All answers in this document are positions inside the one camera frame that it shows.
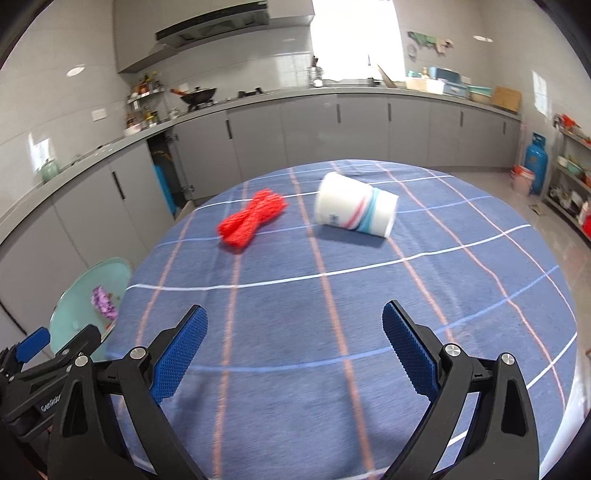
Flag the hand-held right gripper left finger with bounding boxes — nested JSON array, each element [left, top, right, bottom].
[[47, 305, 208, 480]]

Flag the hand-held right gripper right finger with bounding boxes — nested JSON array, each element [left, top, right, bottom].
[[382, 300, 541, 480]]

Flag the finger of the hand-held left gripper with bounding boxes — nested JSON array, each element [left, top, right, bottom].
[[13, 327, 51, 363], [58, 324, 102, 366]]

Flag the purple wrapper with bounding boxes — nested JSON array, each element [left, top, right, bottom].
[[91, 285, 119, 323]]

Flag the teal enamel basin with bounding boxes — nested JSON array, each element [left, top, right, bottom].
[[48, 257, 136, 365]]

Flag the red mesh net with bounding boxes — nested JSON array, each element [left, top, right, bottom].
[[217, 188, 290, 253]]

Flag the white paper cup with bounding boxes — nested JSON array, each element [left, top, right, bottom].
[[313, 171, 400, 239]]

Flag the blue plaid tablecloth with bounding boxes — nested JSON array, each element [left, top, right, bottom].
[[106, 159, 580, 480]]

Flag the blue plastic container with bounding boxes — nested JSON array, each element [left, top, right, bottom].
[[154, 164, 178, 217]]

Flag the pink plastic bucket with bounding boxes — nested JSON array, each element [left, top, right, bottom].
[[510, 165, 536, 197]]

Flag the blue gas cylinder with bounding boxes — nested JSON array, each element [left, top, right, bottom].
[[526, 132, 549, 195]]

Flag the metal shelf rack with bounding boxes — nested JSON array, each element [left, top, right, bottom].
[[544, 113, 591, 241]]

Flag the metal spice rack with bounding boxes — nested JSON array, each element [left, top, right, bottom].
[[124, 71, 168, 134]]

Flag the grey kitchen counter cabinets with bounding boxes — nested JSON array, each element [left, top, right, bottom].
[[0, 85, 525, 333]]

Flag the black wok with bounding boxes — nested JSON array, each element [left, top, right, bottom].
[[170, 85, 218, 110]]

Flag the white plastic tray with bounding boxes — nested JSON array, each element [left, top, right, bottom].
[[405, 76, 446, 93]]

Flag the cardboard box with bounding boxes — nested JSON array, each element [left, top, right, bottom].
[[489, 86, 523, 114]]

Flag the blue storage box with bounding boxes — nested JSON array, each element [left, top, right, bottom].
[[428, 67, 469, 96]]

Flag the metal utensil holder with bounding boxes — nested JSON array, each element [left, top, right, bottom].
[[306, 55, 324, 88]]

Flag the bright window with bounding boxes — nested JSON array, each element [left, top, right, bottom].
[[309, 0, 400, 86]]

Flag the grey range hood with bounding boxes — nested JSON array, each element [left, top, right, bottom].
[[154, 0, 315, 50]]

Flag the grey wall cabinet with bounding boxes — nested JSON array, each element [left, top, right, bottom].
[[115, 0, 185, 73]]

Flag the green wall hook rack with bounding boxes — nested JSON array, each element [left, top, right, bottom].
[[406, 30, 454, 57]]

